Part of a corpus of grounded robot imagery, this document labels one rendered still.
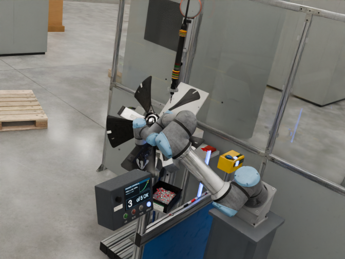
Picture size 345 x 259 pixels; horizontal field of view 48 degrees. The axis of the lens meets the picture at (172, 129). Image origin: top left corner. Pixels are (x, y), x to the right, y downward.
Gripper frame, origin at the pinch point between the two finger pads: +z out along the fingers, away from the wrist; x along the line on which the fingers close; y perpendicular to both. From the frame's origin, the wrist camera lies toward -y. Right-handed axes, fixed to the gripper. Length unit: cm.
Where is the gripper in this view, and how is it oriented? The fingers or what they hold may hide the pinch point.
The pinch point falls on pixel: (140, 168)
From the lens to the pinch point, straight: 242.7
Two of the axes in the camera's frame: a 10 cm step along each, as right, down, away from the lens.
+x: -7.6, -3.8, 5.3
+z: 0.2, 7.9, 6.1
